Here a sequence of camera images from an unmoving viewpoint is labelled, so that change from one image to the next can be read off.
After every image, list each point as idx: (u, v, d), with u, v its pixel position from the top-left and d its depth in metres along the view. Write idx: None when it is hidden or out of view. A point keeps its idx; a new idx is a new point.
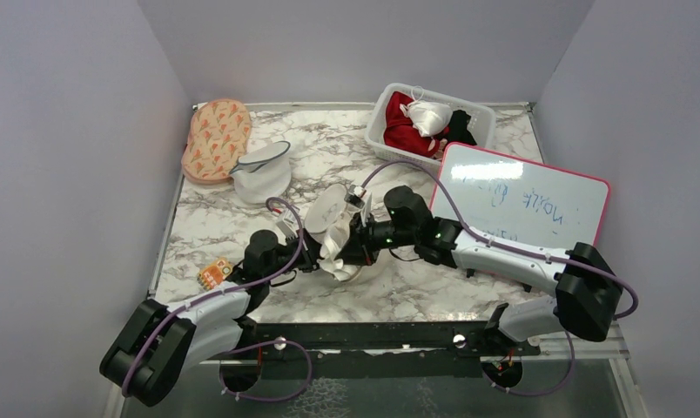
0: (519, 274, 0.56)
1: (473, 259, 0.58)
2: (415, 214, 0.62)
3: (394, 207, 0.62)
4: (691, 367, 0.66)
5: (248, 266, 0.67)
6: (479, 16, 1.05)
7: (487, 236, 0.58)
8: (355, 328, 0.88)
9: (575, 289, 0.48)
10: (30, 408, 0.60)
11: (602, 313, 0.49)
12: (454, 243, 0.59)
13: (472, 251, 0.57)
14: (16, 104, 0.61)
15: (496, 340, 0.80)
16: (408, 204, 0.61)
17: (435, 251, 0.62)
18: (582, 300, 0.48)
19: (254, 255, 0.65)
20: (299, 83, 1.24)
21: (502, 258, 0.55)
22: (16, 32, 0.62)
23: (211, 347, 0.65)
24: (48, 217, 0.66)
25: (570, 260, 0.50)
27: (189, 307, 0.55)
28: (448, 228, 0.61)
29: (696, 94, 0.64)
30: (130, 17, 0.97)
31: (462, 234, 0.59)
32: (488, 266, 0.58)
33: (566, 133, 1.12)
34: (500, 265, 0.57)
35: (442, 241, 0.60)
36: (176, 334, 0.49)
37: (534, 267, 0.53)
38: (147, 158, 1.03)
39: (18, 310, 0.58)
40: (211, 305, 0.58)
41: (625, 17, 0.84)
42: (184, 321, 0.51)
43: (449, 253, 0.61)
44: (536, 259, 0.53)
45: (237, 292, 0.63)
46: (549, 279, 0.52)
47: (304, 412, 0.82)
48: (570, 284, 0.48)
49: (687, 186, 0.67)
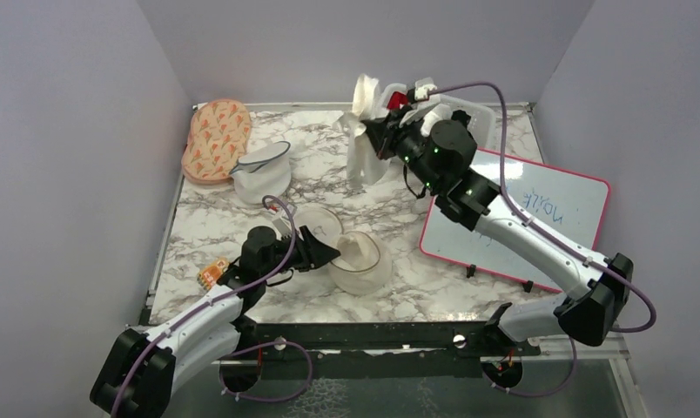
0: (544, 264, 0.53)
1: (501, 233, 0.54)
2: (460, 163, 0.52)
3: (442, 146, 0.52)
4: (692, 367, 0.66)
5: (245, 265, 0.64)
6: (479, 16, 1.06)
7: (525, 213, 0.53)
8: (356, 328, 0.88)
9: (606, 301, 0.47)
10: (30, 408, 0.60)
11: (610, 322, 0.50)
12: (487, 208, 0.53)
13: (505, 224, 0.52)
14: (16, 104, 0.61)
15: (494, 336, 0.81)
16: (461, 148, 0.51)
17: (459, 206, 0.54)
18: (607, 311, 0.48)
19: (252, 251, 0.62)
20: (300, 83, 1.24)
21: (538, 244, 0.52)
22: (16, 32, 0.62)
23: (205, 356, 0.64)
24: (49, 217, 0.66)
25: (610, 271, 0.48)
27: (171, 333, 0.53)
28: (478, 185, 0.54)
29: (696, 94, 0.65)
30: (130, 18, 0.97)
31: (496, 200, 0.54)
32: (513, 244, 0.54)
33: (566, 134, 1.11)
34: (528, 248, 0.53)
35: (470, 198, 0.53)
36: (157, 367, 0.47)
37: (568, 265, 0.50)
38: (147, 157, 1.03)
39: (19, 309, 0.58)
40: (197, 321, 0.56)
41: (625, 17, 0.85)
42: (164, 351, 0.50)
43: (474, 217, 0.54)
44: (573, 258, 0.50)
45: (227, 299, 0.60)
46: (581, 282, 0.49)
47: (304, 412, 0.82)
48: (605, 297, 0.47)
49: (686, 187, 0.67)
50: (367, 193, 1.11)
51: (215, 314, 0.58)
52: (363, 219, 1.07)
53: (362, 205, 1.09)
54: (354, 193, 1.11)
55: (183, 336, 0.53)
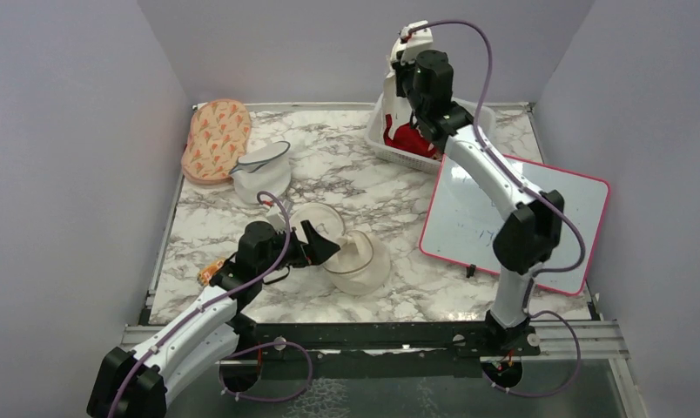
0: (487, 185, 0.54)
1: (461, 155, 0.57)
2: (434, 84, 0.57)
3: (423, 69, 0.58)
4: (691, 367, 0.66)
5: (243, 260, 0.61)
6: (479, 16, 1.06)
7: (487, 143, 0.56)
8: (355, 328, 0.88)
9: (528, 221, 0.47)
10: (30, 408, 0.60)
11: (529, 252, 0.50)
12: (455, 132, 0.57)
13: (466, 146, 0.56)
14: (16, 105, 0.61)
15: (493, 330, 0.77)
16: (437, 69, 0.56)
17: (434, 127, 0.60)
18: (526, 232, 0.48)
19: (249, 246, 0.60)
20: (299, 83, 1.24)
21: (486, 165, 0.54)
22: (16, 33, 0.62)
23: (205, 360, 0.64)
24: (49, 217, 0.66)
25: (541, 198, 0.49)
27: (158, 348, 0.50)
28: (458, 116, 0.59)
29: (696, 94, 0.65)
30: (130, 18, 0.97)
31: (467, 129, 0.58)
32: (467, 166, 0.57)
33: (566, 134, 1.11)
34: (477, 171, 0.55)
35: (445, 123, 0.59)
36: (145, 387, 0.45)
37: (505, 187, 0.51)
38: (147, 157, 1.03)
39: (19, 310, 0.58)
40: (187, 332, 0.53)
41: (625, 17, 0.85)
42: (152, 370, 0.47)
43: (443, 137, 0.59)
44: (513, 184, 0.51)
45: (218, 303, 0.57)
46: (510, 204, 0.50)
47: (304, 412, 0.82)
48: (528, 216, 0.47)
49: (685, 187, 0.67)
50: (367, 193, 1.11)
51: (206, 321, 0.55)
52: (362, 219, 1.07)
53: (362, 205, 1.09)
54: (355, 193, 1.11)
55: (171, 350, 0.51)
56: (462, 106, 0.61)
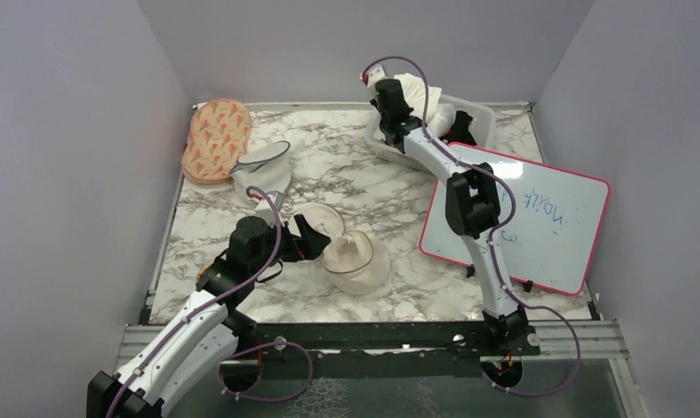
0: (435, 169, 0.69)
1: (415, 148, 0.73)
2: (389, 99, 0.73)
3: (379, 89, 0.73)
4: (691, 367, 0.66)
5: (235, 257, 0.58)
6: (479, 15, 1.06)
7: (433, 136, 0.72)
8: (355, 328, 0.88)
9: (461, 185, 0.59)
10: (30, 409, 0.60)
11: (473, 215, 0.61)
12: (409, 134, 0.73)
13: (416, 140, 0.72)
14: (16, 104, 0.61)
15: (492, 330, 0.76)
16: (388, 88, 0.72)
17: (393, 133, 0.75)
18: (460, 194, 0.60)
19: (241, 242, 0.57)
20: (299, 83, 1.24)
21: (431, 151, 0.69)
22: (16, 31, 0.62)
23: (201, 366, 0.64)
24: (49, 217, 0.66)
25: (474, 167, 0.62)
27: (143, 370, 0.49)
28: (412, 122, 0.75)
29: (696, 93, 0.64)
30: (130, 16, 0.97)
31: (418, 130, 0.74)
32: (421, 158, 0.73)
33: (565, 134, 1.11)
34: (427, 158, 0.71)
35: (403, 127, 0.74)
36: (131, 410, 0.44)
37: (446, 165, 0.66)
38: (146, 157, 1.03)
39: (19, 308, 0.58)
40: (172, 347, 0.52)
41: (626, 16, 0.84)
42: (137, 394, 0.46)
43: (401, 139, 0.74)
44: (451, 161, 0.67)
45: (205, 310, 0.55)
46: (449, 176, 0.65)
47: (304, 412, 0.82)
48: (460, 181, 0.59)
49: (686, 185, 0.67)
50: (367, 193, 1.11)
51: (193, 332, 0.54)
52: (362, 219, 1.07)
53: (362, 205, 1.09)
54: (355, 193, 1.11)
55: (157, 370, 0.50)
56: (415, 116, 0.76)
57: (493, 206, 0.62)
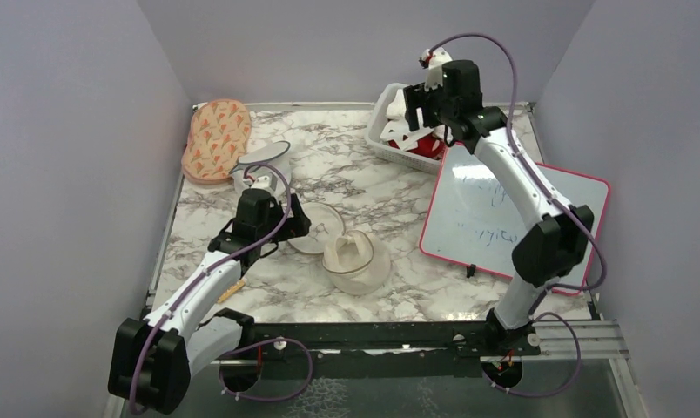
0: (517, 196, 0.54)
1: (492, 158, 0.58)
2: (461, 83, 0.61)
3: (448, 70, 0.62)
4: (691, 367, 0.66)
5: (242, 223, 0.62)
6: (479, 16, 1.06)
7: (520, 148, 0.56)
8: (356, 328, 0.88)
9: (549, 232, 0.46)
10: (30, 410, 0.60)
11: (552, 266, 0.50)
12: (488, 131, 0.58)
13: (496, 150, 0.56)
14: (17, 106, 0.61)
15: (493, 327, 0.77)
16: (461, 69, 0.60)
17: (466, 126, 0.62)
18: (546, 245, 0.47)
19: (250, 205, 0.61)
20: (300, 84, 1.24)
21: (515, 171, 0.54)
22: (16, 32, 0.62)
23: (214, 345, 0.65)
24: (48, 217, 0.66)
25: (568, 211, 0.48)
27: (172, 313, 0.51)
28: (493, 115, 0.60)
29: (696, 95, 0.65)
30: (130, 16, 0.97)
31: (501, 130, 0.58)
32: (500, 172, 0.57)
33: (565, 134, 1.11)
34: (508, 176, 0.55)
35: (480, 121, 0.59)
36: (166, 349, 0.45)
37: (534, 197, 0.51)
38: (146, 157, 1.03)
39: (19, 311, 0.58)
40: (197, 296, 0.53)
41: (626, 17, 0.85)
42: (171, 333, 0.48)
43: (476, 136, 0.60)
44: (541, 192, 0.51)
45: (223, 265, 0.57)
46: (536, 214, 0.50)
47: (304, 412, 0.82)
48: (549, 227, 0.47)
49: (687, 187, 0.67)
50: (367, 193, 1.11)
51: (215, 283, 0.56)
52: (363, 219, 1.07)
53: (362, 205, 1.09)
54: (355, 193, 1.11)
55: (185, 313, 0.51)
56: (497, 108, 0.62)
57: (576, 258, 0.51)
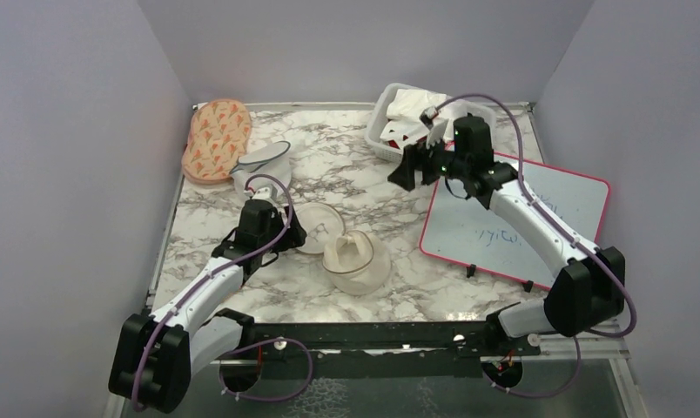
0: (540, 245, 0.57)
1: (508, 210, 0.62)
2: (473, 139, 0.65)
3: (461, 127, 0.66)
4: (692, 368, 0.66)
5: (245, 232, 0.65)
6: (480, 16, 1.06)
7: (533, 197, 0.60)
8: (356, 328, 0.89)
9: (579, 274, 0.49)
10: (30, 409, 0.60)
11: (588, 313, 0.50)
12: (501, 186, 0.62)
13: (512, 200, 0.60)
14: (16, 105, 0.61)
15: (493, 327, 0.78)
16: (473, 127, 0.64)
17: (479, 182, 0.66)
18: (578, 288, 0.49)
19: (252, 214, 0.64)
20: (300, 84, 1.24)
21: (534, 219, 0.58)
22: (16, 31, 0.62)
23: (214, 345, 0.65)
24: (48, 216, 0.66)
25: (591, 253, 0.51)
27: (178, 311, 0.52)
28: (503, 171, 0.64)
29: (696, 94, 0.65)
30: (130, 16, 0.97)
31: (513, 184, 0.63)
32: (518, 223, 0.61)
33: (566, 134, 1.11)
34: (528, 226, 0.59)
35: (492, 177, 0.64)
36: (170, 346, 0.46)
37: (556, 242, 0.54)
38: (146, 157, 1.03)
39: (19, 310, 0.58)
40: (201, 296, 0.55)
41: (626, 16, 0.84)
42: (175, 331, 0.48)
43: (489, 191, 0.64)
44: (562, 238, 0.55)
45: (226, 269, 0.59)
46: (562, 259, 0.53)
47: (304, 412, 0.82)
48: (578, 270, 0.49)
49: (687, 186, 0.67)
50: (367, 193, 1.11)
51: (218, 285, 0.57)
52: (363, 219, 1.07)
53: (362, 205, 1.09)
54: (355, 193, 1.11)
55: (191, 312, 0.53)
56: (507, 164, 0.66)
57: (611, 304, 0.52)
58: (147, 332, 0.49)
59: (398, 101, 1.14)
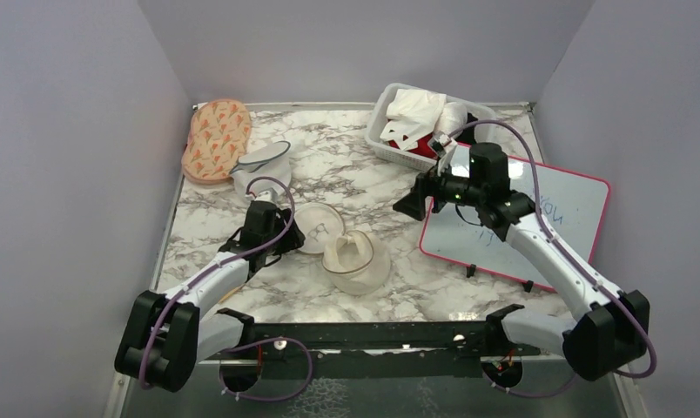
0: (560, 284, 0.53)
1: (525, 244, 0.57)
2: (490, 171, 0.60)
3: (475, 156, 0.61)
4: (692, 369, 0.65)
5: (250, 230, 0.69)
6: (481, 15, 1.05)
7: (552, 232, 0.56)
8: (355, 328, 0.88)
9: (601, 321, 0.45)
10: (30, 408, 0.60)
11: (609, 358, 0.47)
12: (518, 219, 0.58)
13: (529, 236, 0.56)
14: (17, 106, 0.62)
15: (493, 327, 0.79)
16: (490, 158, 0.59)
17: (494, 213, 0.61)
18: (600, 335, 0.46)
19: (258, 213, 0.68)
20: (300, 84, 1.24)
21: (554, 258, 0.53)
22: (16, 32, 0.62)
23: (216, 337, 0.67)
24: (48, 216, 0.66)
25: (615, 298, 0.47)
27: (189, 291, 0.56)
28: (521, 201, 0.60)
29: (696, 94, 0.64)
30: (130, 17, 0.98)
31: (530, 216, 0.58)
32: (535, 258, 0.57)
33: (566, 134, 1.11)
34: (546, 263, 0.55)
35: (508, 209, 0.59)
36: (181, 320, 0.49)
37: (577, 285, 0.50)
38: (147, 157, 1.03)
39: (19, 309, 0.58)
40: (210, 281, 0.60)
41: (626, 16, 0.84)
42: (185, 308, 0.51)
43: (505, 224, 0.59)
44: (584, 279, 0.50)
45: (233, 261, 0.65)
46: (584, 303, 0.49)
47: (304, 412, 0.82)
48: (601, 317, 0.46)
49: (687, 186, 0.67)
50: (367, 193, 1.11)
51: (226, 273, 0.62)
52: (363, 219, 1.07)
53: (362, 205, 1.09)
54: (355, 193, 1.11)
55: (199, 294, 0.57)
56: (522, 192, 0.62)
57: (635, 347, 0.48)
58: (158, 311, 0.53)
59: (399, 101, 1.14)
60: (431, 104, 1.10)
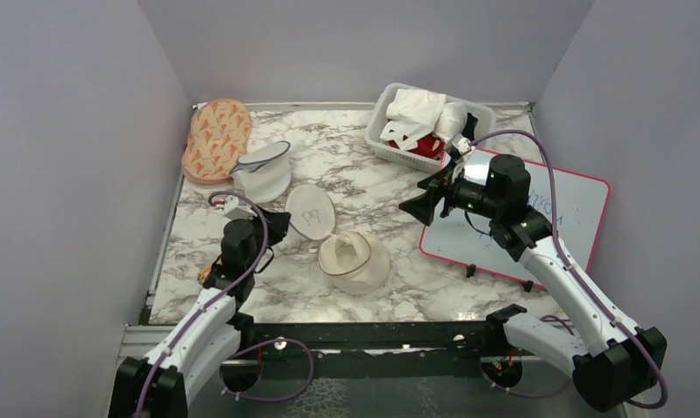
0: (576, 314, 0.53)
1: (542, 270, 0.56)
2: (512, 191, 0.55)
3: (498, 172, 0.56)
4: (691, 368, 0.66)
5: (229, 261, 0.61)
6: (481, 16, 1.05)
7: (569, 260, 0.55)
8: (356, 328, 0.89)
9: (618, 360, 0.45)
10: (31, 407, 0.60)
11: (621, 392, 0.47)
12: (535, 243, 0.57)
13: (546, 262, 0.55)
14: (16, 108, 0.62)
15: (493, 327, 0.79)
16: (513, 177, 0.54)
17: (509, 233, 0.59)
18: (616, 374, 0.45)
19: (232, 246, 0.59)
20: (300, 84, 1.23)
21: (571, 290, 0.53)
22: (15, 32, 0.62)
23: (214, 360, 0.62)
24: (48, 215, 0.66)
25: (634, 336, 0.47)
27: (171, 350, 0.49)
28: (535, 220, 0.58)
29: (696, 95, 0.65)
30: (130, 17, 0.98)
31: (547, 239, 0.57)
32: (550, 283, 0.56)
33: (566, 134, 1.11)
34: (562, 291, 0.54)
35: (525, 230, 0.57)
36: (165, 390, 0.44)
37: (595, 318, 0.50)
38: (146, 158, 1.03)
39: (20, 307, 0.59)
40: (193, 332, 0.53)
41: (626, 17, 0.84)
42: (169, 373, 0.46)
43: (521, 246, 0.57)
44: (602, 313, 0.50)
45: (218, 300, 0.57)
46: (601, 339, 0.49)
47: (304, 412, 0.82)
48: (617, 355, 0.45)
49: (686, 186, 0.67)
50: (367, 193, 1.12)
51: (211, 320, 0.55)
52: (363, 219, 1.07)
53: (362, 205, 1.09)
54: (355, 194, 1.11)
55: (185, 350, 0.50)
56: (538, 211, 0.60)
57: (646, 381, 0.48)
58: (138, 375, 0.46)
59: (398, 102, 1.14)
60: (430, 104, 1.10)
